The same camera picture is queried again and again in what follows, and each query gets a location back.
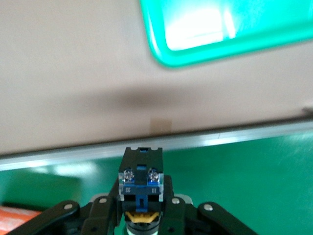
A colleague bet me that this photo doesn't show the green plastic tray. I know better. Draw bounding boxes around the green plastic tray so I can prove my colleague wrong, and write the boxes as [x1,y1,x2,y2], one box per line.
[139,0,313,69]

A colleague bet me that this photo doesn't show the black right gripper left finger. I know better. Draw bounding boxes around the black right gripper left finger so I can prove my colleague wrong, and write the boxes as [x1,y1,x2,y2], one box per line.
[9,181,123,235]

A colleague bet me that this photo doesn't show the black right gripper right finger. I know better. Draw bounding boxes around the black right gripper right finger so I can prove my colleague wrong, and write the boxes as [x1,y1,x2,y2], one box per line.
[158,176,260,235]

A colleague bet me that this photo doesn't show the green push button switch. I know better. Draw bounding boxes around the green push button switch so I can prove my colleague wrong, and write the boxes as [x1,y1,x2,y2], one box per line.
[118,146,164,235]

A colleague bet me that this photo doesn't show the orange printed cylinder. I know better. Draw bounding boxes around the orange printed cylinder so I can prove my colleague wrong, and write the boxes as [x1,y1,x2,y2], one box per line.
[0,205,44,235]

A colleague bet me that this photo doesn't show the green conveyor belt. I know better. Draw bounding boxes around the green conveyor belt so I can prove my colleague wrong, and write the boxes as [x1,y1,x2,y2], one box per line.
[0,119,313,235]

